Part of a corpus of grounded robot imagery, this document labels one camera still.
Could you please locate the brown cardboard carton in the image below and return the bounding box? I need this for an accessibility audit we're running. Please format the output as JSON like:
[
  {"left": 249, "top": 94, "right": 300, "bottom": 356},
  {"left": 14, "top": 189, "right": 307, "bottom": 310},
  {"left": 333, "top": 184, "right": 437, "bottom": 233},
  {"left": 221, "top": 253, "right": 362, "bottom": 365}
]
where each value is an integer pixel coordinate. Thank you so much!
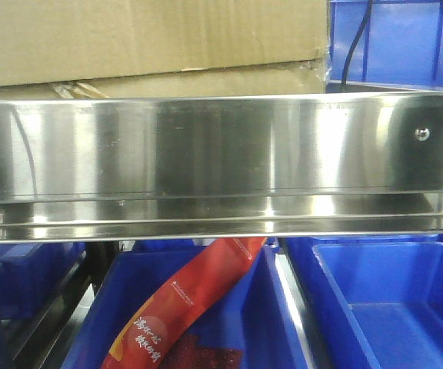
[{"left": 0, "top": 1, "right": 329, "bottom": 99}]

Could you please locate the blue bin lower middle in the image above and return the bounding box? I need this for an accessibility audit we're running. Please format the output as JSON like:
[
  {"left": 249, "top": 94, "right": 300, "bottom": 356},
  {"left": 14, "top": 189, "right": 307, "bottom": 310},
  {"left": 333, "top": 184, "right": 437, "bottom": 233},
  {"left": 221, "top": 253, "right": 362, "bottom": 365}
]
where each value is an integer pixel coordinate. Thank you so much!
[{"left": 62, "top": 246, "right": 307, "bottom": 368}]

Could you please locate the blue bin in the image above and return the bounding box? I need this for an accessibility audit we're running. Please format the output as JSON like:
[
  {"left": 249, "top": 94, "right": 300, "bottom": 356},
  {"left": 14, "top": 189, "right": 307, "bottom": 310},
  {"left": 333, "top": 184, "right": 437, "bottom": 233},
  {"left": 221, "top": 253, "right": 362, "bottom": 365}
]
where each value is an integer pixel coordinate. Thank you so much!
[
  {"left": 62, "top": 246, "right": 307, "bottom": 368},
  {"left": 285, "top": 236, "right": 443, "bottom": 368},
  {"left": 0, "top": 242, "right": 85, "bottom": 320},
  {"left": 329, "top": 1, "right": 443, "bottom": 89}
]

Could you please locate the red snack package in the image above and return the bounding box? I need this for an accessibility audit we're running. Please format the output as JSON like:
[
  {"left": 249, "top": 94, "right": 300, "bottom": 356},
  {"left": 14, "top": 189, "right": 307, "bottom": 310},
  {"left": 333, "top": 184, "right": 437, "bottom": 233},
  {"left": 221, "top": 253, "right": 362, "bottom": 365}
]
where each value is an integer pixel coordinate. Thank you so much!
[{"left": 101, "top": 237, "right": 267, "bottom": 368}]

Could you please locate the blue bin lower right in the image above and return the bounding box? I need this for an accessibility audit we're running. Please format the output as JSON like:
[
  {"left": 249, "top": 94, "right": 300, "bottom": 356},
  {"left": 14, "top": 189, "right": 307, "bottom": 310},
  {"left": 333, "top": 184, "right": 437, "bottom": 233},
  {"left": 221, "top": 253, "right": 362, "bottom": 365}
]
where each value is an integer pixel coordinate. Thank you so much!
[{"left": 285, "top": 236, "right": 443, "bottom": 368}]

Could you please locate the blue bin lower left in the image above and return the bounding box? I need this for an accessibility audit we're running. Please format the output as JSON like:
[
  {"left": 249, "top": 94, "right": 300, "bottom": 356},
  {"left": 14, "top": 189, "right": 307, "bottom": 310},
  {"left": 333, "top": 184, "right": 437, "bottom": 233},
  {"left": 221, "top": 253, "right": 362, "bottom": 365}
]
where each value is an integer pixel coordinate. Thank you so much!
[{"left": 0, "top": 242, "right": 85, "bottom": 320}]

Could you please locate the blue bin upper right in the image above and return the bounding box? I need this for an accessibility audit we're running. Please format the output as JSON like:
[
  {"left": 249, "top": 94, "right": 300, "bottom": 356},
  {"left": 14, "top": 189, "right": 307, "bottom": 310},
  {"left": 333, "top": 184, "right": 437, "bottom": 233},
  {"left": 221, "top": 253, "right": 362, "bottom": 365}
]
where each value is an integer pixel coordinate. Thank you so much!
[{"left": 329, "top": 1, "right": 443, "bottom": 89}]

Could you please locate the stainless steel shelf rail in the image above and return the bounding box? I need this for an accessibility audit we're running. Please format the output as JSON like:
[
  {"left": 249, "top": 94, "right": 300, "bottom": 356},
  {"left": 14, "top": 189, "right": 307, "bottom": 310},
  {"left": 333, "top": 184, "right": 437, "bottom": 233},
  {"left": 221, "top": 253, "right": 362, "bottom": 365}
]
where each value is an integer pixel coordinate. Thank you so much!
[{"left": 0, "top": 91, "right": 443, "bottom": 243}]

